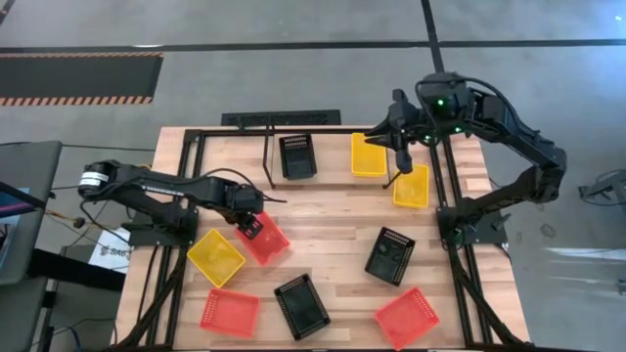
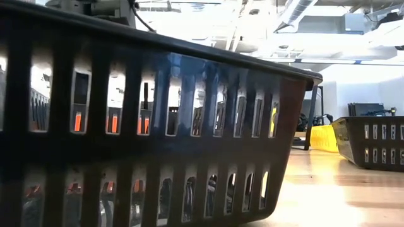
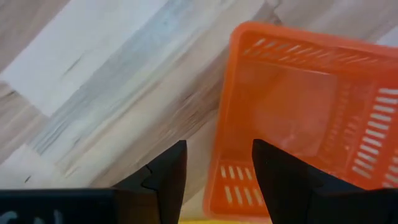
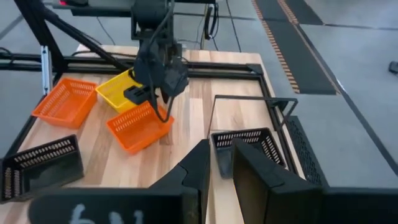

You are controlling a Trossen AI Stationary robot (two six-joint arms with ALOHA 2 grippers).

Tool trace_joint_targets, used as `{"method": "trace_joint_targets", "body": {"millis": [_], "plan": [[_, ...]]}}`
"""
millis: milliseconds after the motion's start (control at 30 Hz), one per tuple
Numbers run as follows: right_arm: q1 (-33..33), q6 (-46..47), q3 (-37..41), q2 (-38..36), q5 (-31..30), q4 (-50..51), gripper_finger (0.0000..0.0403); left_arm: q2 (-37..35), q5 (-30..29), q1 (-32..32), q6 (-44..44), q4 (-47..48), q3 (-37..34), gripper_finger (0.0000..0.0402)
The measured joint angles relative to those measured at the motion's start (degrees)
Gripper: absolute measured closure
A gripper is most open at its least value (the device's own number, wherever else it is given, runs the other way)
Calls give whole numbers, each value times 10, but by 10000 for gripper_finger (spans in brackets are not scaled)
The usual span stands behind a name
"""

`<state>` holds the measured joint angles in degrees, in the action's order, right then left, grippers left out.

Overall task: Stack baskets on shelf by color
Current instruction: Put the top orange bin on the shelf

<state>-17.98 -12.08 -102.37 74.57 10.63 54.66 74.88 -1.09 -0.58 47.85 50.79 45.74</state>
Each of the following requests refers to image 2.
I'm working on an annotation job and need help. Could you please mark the black slotted plastic basket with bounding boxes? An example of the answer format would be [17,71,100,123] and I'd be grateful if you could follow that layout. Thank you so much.
[331,115,404,173]
[0,0,323,227]

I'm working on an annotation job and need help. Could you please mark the yellow slotted plastic basket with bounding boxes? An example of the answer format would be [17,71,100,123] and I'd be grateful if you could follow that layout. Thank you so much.
[309,124,340,154]
[270,105,279,137]

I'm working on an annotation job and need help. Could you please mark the red slotted plastic basket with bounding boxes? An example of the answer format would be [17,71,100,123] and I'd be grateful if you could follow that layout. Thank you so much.
[74,112,151,135]

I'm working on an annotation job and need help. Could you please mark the black-framed wooden shelf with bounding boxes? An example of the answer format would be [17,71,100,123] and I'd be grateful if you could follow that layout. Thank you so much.
[292,84,325,151]

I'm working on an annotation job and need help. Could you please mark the long ceiling light strip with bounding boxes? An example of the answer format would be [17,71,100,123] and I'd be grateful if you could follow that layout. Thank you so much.
[261,57,404,66]

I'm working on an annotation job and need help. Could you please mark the black stacked cases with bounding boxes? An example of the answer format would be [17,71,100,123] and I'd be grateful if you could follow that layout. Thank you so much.
[348,102,386,117]

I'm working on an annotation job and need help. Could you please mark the black ceiling-mounted device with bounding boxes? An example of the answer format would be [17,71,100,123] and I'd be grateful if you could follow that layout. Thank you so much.
[362,3,404,32]

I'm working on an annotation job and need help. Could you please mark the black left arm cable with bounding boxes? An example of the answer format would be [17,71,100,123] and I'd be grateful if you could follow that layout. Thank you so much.
[129,0,158,33]

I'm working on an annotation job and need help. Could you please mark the silver ventilation duct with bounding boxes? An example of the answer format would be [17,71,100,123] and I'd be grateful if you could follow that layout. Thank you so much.
[273,0,319,33]

